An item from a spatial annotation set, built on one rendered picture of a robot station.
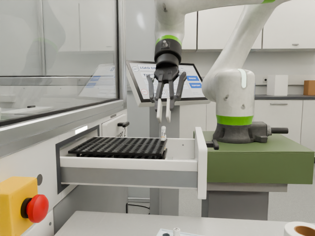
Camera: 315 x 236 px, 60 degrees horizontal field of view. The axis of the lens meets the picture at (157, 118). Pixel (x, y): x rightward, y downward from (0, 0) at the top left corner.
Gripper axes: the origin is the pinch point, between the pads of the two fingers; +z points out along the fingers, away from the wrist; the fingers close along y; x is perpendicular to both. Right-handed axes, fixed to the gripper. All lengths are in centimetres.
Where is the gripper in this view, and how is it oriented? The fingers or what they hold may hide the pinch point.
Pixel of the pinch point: (164, 110)
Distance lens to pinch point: 80.6
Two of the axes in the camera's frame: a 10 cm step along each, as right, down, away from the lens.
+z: -0.7, 8.4, -5.4
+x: 2.2, 5.4, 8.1
